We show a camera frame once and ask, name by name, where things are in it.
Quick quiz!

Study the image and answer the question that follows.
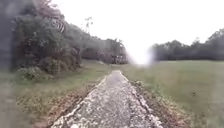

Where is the grey gravel path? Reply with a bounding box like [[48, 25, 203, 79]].
[[50, 69, 164, 128]]

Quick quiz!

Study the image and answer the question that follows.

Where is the wood of dark trees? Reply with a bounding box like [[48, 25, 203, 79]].
[[0, 0, 129, 76]]

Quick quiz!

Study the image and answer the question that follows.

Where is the distant row of trees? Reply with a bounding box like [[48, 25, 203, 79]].
[[149, 28, 224, 62]]

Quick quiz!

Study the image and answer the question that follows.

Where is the grass verge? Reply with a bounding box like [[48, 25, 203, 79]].
[[0, 59, 113, 128]]

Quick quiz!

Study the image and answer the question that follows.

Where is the grass field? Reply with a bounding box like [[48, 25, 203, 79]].
[[111, 59, 224, 128]]

